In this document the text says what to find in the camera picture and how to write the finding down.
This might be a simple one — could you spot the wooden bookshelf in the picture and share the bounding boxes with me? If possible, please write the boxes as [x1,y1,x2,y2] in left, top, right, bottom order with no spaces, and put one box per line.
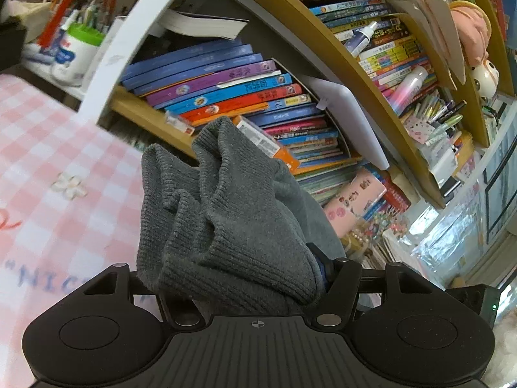
[77,0,517,211]

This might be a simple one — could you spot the white plush doll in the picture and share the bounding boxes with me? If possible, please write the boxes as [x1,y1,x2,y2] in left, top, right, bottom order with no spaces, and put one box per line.
[469,59,502,98]

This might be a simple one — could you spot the white spray bottle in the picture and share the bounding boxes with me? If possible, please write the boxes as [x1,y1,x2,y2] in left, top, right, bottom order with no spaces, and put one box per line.
[343,20,380,58]

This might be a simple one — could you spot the bunch of marker pens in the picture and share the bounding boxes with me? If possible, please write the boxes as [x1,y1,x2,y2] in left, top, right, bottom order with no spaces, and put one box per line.
[404,99,469,147]

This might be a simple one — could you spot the white flat tablet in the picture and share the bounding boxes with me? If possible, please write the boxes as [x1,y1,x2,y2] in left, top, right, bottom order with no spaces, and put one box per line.
[299,75,392,170]

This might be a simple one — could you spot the orange white box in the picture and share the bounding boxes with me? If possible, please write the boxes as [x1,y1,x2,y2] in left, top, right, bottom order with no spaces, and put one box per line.
[165,111,195,135]
[232,115,302,174]

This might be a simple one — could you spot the pink plush doll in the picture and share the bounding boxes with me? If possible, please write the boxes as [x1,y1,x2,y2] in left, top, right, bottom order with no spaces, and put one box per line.
[448,0,494,67]

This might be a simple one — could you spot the thick white book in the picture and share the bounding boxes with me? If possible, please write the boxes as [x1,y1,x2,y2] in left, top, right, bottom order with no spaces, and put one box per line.
[159,8,249,41]

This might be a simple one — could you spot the colourful paper ornaments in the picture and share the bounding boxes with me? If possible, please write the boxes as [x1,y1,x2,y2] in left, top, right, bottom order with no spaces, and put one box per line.
[343,206,408,251]

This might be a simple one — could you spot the pink tube bottle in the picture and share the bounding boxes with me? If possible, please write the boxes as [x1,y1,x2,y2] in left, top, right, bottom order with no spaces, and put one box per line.
[388,66,429,116]

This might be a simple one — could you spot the row of yellow-spined books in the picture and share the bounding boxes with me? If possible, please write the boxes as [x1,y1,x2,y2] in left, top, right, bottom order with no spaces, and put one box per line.
[310,0,441,102]

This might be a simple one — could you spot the pink printed desk mat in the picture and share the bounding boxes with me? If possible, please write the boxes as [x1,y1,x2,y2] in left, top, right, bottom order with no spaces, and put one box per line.
[0,75,162,376]

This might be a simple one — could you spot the row of colourful books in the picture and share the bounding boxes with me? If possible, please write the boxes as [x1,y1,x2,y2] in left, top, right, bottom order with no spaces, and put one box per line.
[121,39,364,203]

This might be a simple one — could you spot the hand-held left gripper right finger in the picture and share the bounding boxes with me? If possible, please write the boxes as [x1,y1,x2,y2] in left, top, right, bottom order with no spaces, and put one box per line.
[306,243,445,328]

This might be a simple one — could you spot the black box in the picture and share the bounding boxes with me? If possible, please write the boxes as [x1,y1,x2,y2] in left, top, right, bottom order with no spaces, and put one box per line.
[0,18,27,71]

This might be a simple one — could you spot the clear plastic bag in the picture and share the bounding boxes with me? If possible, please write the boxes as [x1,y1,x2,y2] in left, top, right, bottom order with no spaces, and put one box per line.
[412,178,517,287]

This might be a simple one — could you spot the white pen cup green lid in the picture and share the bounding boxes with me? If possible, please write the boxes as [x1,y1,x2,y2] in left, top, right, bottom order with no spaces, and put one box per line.
[52,22,106,86]

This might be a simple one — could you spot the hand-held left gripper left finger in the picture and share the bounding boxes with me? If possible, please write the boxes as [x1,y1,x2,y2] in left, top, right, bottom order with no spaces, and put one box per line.
[83,264,203,329]

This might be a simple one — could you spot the grey sweater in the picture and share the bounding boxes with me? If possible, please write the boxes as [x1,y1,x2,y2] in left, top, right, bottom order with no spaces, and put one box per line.
[136,116,364,317]

